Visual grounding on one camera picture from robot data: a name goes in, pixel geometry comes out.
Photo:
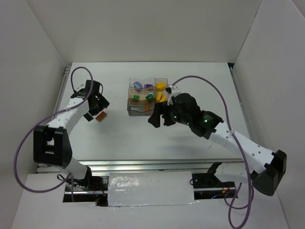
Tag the yellow lego brick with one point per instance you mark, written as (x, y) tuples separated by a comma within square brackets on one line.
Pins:
[(159, 96), (162, 98)]

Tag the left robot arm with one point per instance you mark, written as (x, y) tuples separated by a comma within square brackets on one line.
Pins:
[(51, 142)]

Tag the purple lego brick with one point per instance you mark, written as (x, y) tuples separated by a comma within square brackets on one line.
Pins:
[(148, 86)]

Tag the tall clear drawer bin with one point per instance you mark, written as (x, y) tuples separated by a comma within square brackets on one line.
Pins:
[(157, 80)]

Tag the grey tinted plastic bin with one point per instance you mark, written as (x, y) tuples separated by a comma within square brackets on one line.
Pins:
[(137, 108)]

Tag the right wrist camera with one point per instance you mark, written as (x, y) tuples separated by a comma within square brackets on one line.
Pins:
[(172, 91)]

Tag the orange lego plate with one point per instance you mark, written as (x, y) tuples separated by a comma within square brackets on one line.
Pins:
[(101, 116)]

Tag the clear plastic bin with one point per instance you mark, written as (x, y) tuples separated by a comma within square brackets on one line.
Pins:
[(149, 80)]

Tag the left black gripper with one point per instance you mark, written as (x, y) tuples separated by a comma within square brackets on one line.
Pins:
[(96, 110)]

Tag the green leaf lego brick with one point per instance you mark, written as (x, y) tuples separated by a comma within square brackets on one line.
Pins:
[(136, 98)]

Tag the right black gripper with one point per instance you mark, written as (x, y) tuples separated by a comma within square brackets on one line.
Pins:
[(165, 114)]

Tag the yellow flower lego piece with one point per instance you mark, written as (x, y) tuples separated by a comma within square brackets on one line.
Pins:
[(161, 86)]

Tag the purple lotus lego piece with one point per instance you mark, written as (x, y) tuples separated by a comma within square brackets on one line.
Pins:
[(137, 86)]

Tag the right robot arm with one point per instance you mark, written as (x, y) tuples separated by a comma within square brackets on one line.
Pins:
[(268, 166)]

